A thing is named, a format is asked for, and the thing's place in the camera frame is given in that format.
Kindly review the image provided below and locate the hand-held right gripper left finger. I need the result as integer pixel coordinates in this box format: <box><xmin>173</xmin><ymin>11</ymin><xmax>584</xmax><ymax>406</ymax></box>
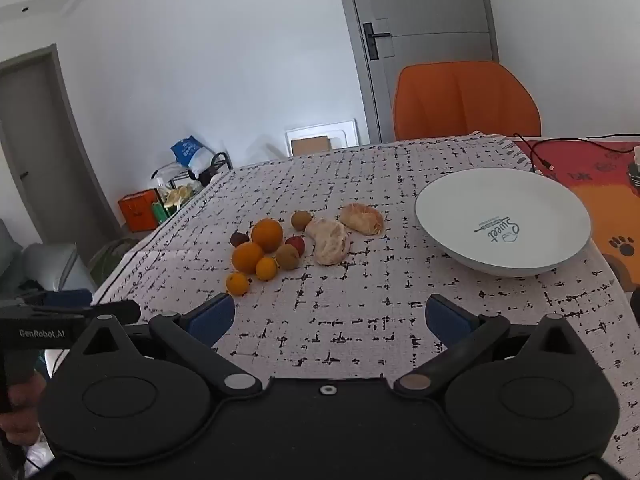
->
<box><xmin>70</xmin><ymin>292</ymin><xmax>264</xmax><ymax>401</ymax></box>

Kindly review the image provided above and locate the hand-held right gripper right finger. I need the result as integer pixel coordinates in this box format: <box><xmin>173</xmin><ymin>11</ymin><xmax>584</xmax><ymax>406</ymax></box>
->
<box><xmin>394</xmin><ymin>294</ymin><xmax>591</xmax><ymax>401</ymax></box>

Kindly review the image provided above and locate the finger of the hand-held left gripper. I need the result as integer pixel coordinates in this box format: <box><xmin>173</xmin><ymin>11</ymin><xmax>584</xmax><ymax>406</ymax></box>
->
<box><xmin>82</xmin><ymin>301</ymin><xmax>142</xmax><ymax>325</ymax></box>
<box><xmin>17</xmin><ymin>289</ymin><xmax>94</xmax><ymax>308</ymax></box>

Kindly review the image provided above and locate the medium orange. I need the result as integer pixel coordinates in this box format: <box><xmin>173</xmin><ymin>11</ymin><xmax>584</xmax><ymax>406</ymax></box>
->
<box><xmin>231</xmin><ymin>242</ymin><xmax>265</xmax><ymax>275</ymax></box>

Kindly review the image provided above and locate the large orange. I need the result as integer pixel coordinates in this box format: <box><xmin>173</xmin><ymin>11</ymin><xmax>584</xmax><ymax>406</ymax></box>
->
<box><xmin>251</xmin><ymin>218</ymin><xmax>284</xmax><ymax>254</ymax></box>

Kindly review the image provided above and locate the white plate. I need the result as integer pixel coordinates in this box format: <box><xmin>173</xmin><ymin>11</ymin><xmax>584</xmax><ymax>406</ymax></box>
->
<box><xmin>415</xmin><ymin>167</ymin><xmax>593</xmax><ymax>277</ymax></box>

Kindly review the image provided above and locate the small peeled pomelo piece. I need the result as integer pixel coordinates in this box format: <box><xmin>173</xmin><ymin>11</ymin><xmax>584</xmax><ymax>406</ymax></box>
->
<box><xmin>339</xmin><ymin>203</ymin><xmax>385</xmax><ymax>236</ymax></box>

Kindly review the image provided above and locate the large peeled pomelo piece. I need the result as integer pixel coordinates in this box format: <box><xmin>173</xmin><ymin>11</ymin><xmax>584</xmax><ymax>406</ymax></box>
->
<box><xmin>305</xmin><ymin>218</ymin><xmax>351</xmax><ymax>266</ymax></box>

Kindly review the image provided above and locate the person's left hand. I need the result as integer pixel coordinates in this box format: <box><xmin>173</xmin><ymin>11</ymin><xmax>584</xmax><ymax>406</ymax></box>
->
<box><xmin>0</xmin><ymin>376</ymin><xmax>49</xmax><ymax>449</ymax></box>

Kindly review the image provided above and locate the grey sofa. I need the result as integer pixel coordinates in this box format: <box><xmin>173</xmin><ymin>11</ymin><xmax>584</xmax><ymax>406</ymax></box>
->
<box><xmin>0</xmin><ymin>220</ymin><xmax>96</xmax><ymax>301</ymax></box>

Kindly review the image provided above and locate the dark green bag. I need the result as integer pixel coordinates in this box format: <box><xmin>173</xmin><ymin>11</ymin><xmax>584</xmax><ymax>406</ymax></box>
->
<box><xmin>87</xmin><ymin>237</ymin><xmax>142</xmax><ymax>286</ymax></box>

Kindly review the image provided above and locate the orange cardboard box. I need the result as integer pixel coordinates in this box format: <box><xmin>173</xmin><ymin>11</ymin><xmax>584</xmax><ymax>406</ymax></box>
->
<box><xmin>118</xmin><ymin>190</ymin><xmax>168</xmax><ymax>233</ymax></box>

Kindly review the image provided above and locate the white plastic bag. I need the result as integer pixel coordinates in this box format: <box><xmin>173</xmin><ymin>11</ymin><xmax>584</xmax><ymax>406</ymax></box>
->
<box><xmin>151</xmin><ymin>160</ymin><xmax>193</xmax><ymax>183</ymax></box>

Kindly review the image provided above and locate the black metal rack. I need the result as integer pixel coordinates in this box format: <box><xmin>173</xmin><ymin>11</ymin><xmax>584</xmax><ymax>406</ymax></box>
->
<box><xmin>152</xmin><ymin>152</ymin><xmax>233</xmax><ymax>196</ymax></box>

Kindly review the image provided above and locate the grey side door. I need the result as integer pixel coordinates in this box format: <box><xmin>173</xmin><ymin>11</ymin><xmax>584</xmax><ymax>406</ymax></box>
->
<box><xmin>0</xmin><ymin>45</ymin><xmax>121</xmax><ymax>261</ymax></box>

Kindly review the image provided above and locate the blue plastic bag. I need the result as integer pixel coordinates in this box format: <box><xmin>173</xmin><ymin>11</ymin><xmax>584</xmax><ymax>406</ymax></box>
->
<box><xmin>171</xmin><ymin>135</ymin><xmax>213</xmax><ymax>168</ymax></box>

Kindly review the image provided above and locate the orange cartoon table mat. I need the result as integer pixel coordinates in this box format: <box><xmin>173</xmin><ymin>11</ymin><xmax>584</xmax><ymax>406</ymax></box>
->
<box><xmin>512</xmin><ymin>135</ymin><xmax>640</xmax><ymax>292</ymax></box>

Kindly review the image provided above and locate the white framed board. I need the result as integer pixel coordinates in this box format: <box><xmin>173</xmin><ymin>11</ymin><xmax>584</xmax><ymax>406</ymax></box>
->
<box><xmin>283</xmin><ymin>119</ymin><xmax>360</xmax><ymax>158</ymax></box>

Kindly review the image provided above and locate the orange chair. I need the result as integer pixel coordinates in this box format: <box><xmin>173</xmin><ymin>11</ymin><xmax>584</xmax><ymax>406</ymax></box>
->
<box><xmin>392</xmin><ymin>61</ymin><xmax>542</xmax><ymax>142</ymax></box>

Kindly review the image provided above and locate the black usb cable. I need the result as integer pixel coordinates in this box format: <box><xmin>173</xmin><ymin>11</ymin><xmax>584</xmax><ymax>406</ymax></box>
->
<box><xmin>512</xmin><ymin>132</ymin><xmax>640</xmax><ymax>173</ymax></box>

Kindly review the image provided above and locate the black door handle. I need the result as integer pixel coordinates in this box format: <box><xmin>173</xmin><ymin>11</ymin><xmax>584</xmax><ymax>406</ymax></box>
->
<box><xmin>362</xmin><ymin>22</ymin><xmax>392</xmax><ymax>63</ymax></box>

